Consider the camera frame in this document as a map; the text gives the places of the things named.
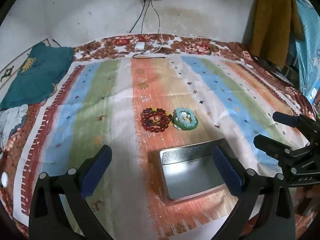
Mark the light blue printed curtain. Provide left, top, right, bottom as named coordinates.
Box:
left=287, top=0, right=320, bottom=105

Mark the green jade bangle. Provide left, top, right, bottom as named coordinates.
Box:
left=172, top=112, right=199, bottom=131

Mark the striped colourful cloth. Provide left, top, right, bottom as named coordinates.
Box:
left=12, top=54, right=310, bottom=240

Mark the white charger cable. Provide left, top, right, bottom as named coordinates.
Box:
left=150, top=33, right=171, bottom=54

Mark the mustard yellow hanging cloth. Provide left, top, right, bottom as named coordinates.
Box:
left=250, top=0, right=304, bottom=68

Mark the teal printed pillow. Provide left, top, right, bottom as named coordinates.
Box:
left=0, top=42, right=74, bottom=111

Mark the black power cable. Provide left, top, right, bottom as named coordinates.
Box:
left=149, top=0, right=161, bottom=34
left=129, top=0, right=148, bottom=34
left=141, top=0, right=150, bottom=34

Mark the light blue bead bracelet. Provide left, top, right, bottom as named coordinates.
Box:
left=174, top=107, right=196, bottom=128

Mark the dark red bead bracelet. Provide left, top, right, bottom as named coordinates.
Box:
left=140, top=107, right=173, bottom=133

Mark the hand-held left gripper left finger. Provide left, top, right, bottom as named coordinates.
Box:
left=29, top=144, right=113, bottom=240

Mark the thin black cable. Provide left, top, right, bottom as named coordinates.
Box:
left=89, top=51, right=166, bottom=60

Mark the brown floral bedsheet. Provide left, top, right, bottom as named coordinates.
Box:
left=0, top=33, right=317, bottom=240

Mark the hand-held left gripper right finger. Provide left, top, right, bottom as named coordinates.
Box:
left=211, top=145, right=297, bottom=240

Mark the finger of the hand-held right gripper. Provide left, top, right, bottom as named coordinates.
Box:
left=272, top=111, right=304, bottom=128
left=253, top=134, right=293, bottom=166

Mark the rectangular metal tin box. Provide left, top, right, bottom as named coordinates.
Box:
left=159, top=138, right=240, bottom=201

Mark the yellow and dark bead bracelet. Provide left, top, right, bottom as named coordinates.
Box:
left=150, top=107, right=174, bottom=127

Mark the grey white printed cloth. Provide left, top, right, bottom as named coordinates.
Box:
left=0, top=104, right=29, bottom=150

